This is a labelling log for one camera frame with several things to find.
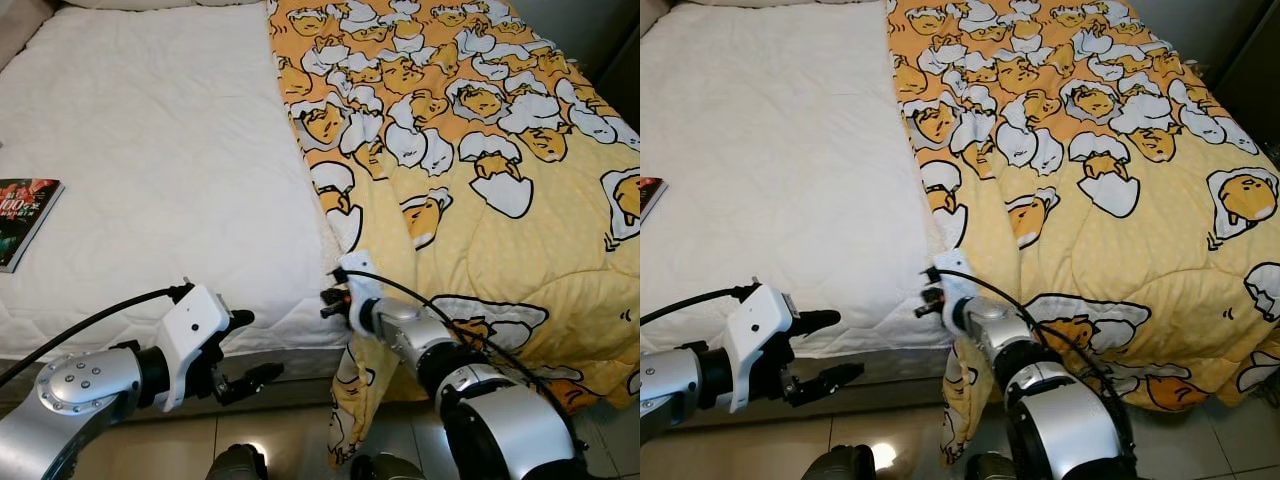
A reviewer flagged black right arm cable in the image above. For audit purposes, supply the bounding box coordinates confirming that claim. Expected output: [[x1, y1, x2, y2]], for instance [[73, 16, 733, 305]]
[[925, 267, 1138, 443], [335, 267, 578, 443]]

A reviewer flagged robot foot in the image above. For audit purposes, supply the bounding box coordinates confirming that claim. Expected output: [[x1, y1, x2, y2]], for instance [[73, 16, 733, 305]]
[[350, 453, 427, 480], [965, 453, 1012, 480], [205, 443, 270, 480], [800, 445, 877, 480]]

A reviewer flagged dark red green book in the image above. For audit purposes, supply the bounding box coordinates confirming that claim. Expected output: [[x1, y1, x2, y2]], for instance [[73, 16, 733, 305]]
[[640, 177, 669, 227], [0, 178, 66, 275]]

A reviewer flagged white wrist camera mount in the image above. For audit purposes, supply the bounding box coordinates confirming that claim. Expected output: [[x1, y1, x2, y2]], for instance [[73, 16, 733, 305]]
[[930, 250, 977, 337], [335, 250, 384, 337], [722, 284, 797, 387], [158, 284, 233, 387]]

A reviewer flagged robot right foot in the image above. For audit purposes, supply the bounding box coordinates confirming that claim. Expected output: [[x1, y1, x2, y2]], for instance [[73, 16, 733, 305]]
[[350, 453, 427, 480], [965, 453, 1012, 480]]

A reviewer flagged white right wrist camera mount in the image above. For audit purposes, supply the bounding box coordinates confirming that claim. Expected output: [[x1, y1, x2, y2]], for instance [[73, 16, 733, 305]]
[[930, 250, 977, 337], [335, 250, 384, 337]]

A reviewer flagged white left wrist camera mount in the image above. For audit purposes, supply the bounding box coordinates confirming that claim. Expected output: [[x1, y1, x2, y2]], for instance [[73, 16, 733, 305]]
[[158, 284, 233, 387], [722, 284, 797, 387]]

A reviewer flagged white quilted mattress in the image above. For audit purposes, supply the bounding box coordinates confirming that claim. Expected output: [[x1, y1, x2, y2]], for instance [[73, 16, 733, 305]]
[[640, 0, 957, 363], [0, 0, 347, 363]]

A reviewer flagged yellow cartoon egg blanket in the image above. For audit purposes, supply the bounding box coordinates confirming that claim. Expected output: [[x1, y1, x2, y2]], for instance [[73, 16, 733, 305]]
[[885, 0, 1280, 467], [268, 0, 641, 467]]

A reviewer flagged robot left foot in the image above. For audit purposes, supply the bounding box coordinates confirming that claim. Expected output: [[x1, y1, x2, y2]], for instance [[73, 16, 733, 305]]
[[205, 443, 270, 480], [800, 445, 877, 480]]

